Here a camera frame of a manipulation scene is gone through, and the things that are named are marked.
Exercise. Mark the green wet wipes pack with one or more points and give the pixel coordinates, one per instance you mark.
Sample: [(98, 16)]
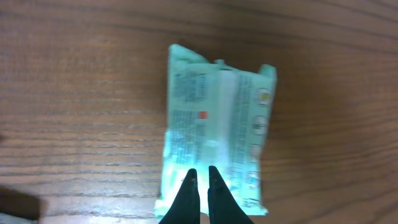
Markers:
[(218, 116)]

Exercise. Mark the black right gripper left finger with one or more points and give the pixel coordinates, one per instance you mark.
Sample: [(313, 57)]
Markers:
[(186, 206)]

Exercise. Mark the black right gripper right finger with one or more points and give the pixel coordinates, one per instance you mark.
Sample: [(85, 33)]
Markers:
[(223, 208)]

